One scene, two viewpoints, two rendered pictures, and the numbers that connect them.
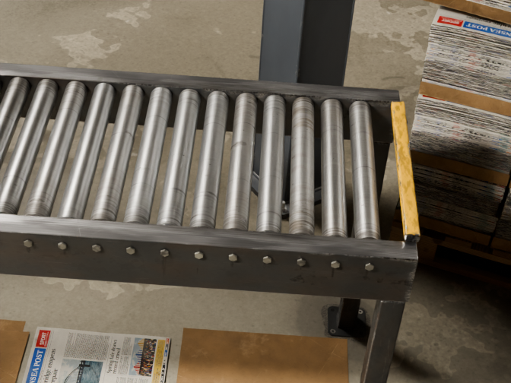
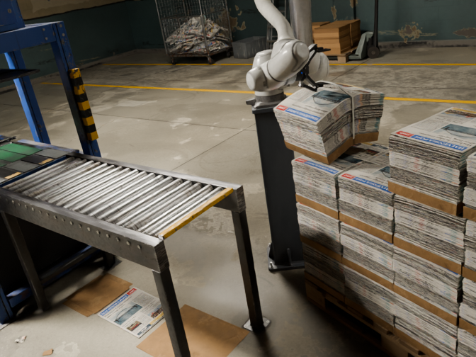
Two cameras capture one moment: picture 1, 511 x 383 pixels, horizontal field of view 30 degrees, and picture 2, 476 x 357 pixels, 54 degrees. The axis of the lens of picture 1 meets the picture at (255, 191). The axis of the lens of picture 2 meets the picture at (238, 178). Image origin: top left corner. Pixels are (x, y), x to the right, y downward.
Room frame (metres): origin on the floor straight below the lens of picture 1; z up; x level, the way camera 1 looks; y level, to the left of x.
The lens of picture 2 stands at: (0.36, -1.58, 1.69)
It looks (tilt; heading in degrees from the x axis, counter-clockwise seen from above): 24 degrees down; 41
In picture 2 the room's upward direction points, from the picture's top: 9 degrees counter-clockwise
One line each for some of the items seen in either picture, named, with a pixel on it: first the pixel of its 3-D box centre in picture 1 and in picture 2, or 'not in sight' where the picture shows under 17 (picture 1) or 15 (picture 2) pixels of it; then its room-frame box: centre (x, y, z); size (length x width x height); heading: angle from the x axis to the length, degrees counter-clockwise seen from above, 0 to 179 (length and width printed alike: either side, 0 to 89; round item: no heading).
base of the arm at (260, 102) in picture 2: not in sight; (265, 98); (2.37, -0.10, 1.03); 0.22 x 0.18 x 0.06; 127
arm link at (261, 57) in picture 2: not in sight; (268, 71); (2.39, -0.12, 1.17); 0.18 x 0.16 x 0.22; 123
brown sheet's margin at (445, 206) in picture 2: not in sight; (452, 179); (2.05, -1.14, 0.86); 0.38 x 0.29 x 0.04; 161
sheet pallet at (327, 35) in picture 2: not in sight; (324, 41); (7.92, 2.60, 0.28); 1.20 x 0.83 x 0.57; 90
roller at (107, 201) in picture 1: (119, 155); (111, 193); (1.54, 0.29, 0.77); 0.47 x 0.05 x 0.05; 0
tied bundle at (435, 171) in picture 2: not in sight; (455, 158); (2.05, -1.14, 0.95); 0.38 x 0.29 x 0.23; 161
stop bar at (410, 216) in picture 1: (404, 166); (198, 211); (1.53, -0.31, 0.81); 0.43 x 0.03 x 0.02; 0
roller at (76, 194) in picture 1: (87, 153); (103, 191); (1.54, 0.36, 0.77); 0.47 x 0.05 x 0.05; 0
